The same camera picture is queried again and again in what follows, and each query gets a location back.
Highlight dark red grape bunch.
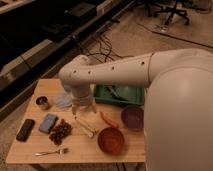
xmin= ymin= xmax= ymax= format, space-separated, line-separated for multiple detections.
xmin=49 ymin=119 xmax=72 ymax=146

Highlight orange carrot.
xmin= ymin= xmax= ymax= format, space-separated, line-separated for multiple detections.
xmin=100 ymin=112 xmax=119 ymax=128

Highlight clear plastic container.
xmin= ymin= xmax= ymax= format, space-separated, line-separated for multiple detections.
xmin=53 ymin=93 xmax=72 ymax=109

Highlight red-brown bowl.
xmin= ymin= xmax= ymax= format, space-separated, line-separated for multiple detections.
xmin=97 ymin=127 xmax=125 ymax=155

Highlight purple bowl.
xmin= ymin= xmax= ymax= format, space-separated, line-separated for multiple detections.
xmin=121 ymin=106 xmax=144 ymax=131

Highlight silver fork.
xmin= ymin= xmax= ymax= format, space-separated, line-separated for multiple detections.
xmin=34 ymin=148 xmax=69 ymax=156

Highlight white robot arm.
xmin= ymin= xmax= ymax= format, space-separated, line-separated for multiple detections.
xmin=59 ymin=49 xmax=213 ymax=171

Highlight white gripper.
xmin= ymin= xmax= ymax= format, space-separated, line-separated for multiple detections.
xmin=70 ymin=87 xmax=97 ymax=118

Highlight black phone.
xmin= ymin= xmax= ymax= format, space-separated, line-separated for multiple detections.
xmin=16 ymin=119 xmax=35 ymax=142

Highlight blue sponge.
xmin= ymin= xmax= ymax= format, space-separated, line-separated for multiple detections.
xmin=39 ymin=114 xmax=58 ymax=134

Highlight wooden table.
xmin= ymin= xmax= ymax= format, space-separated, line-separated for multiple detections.
xmin=6 ymin=79 xmax=145 ymax=164

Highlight small metal cup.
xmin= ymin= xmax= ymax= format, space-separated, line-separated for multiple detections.
xmin=36 ymin=96 xmax=50 ymax=110

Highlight black floor cables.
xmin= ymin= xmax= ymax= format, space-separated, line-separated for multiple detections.
xmin=71 ymin=29 xmax=134 ymax=64

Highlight black office chair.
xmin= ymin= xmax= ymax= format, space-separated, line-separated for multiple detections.
xmin=136 ymin=0 xmax=190 ymax=26

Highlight green tray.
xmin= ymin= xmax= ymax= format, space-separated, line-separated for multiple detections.
xmin=93 ymin=85 xmax=144 ymax=106

